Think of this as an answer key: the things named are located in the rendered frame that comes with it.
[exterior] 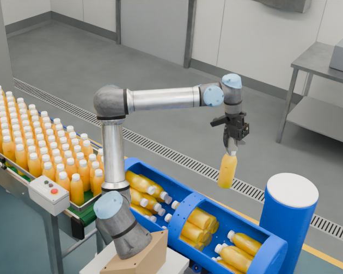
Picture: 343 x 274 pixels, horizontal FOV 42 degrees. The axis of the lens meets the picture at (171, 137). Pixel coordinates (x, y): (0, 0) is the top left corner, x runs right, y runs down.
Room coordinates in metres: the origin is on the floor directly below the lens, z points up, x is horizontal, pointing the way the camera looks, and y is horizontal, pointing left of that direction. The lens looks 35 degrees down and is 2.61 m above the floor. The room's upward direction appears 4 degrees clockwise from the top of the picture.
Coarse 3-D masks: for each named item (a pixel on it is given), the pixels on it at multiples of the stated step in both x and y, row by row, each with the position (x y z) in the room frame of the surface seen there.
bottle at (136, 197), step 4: (132, 188) 1.66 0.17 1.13; (132, 192) 1.62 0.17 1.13; (136, 192) 1.62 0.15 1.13; (132, 196) 1.60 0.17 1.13; (136, 196) 1.60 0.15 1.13; (140, 196) 1.61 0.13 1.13; (132, 200) 1.59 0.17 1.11; (136, 200) 1.59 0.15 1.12; (140, 200) 1.59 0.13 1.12; (136, 204) 1.59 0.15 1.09
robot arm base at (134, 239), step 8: (136, 224) 1.20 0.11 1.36; (128, 232) 1.15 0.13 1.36; (136, 232) 1.16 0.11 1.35; (144, 232) 1.20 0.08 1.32; (120, 240) 1.14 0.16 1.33; (128, 240) 1.13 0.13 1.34; (136, 240) 1.14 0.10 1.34; (144, 240) 1.15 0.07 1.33; (120, 248) 1.12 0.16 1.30; (128, 248) 1.12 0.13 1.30; (136, 248) 1.12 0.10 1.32; (120, 256) 1.11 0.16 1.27; (128, 256) 1.10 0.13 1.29
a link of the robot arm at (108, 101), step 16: (96, 96) 1.42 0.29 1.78; (112, 96) 1.39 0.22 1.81; (128, 96) 1.39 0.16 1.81; (144, 96) 1.40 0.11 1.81; (160, 96) 1.40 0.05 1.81; (176, 96) 1.41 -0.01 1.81; (192, 96) 1.41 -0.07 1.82; (208, 96) 1.40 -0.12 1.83; (112, 112) 1.37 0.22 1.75; (128, 112) 1.37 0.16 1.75
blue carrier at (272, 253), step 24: (144, 168) 1.83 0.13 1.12; (168, 192) 1.73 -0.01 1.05; (192, 192) 1.56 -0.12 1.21; (144, 216) 1.48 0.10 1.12; (216, 216) 1.56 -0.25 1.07; (240, 216) 1.43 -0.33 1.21; (168, 240) 1.39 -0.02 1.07; (216, 240) 1.49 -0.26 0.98; (264, 240) 1.41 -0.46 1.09; (216, 264) 1.24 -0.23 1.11; (264, 264) 1.18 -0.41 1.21
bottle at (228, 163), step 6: (228, 156) 1.56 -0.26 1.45; (234, 156) 1.56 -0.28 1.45; (222, 162) 1.56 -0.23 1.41; (228, 162) 1.54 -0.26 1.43; (234, 162) 1.54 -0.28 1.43; (222, 168) 1.55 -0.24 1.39; (228, 168) 1.53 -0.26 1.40; (234, 168) 1.54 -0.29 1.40; (222, 174) 1.54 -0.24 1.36; (228, 174) 1.53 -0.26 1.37; (234, 174) 1.55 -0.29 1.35; (222, 180) 1.53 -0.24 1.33; (228, 180) 1.53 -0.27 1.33; (222, 186) 1.53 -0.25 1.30; (228, 186) 1.53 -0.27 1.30
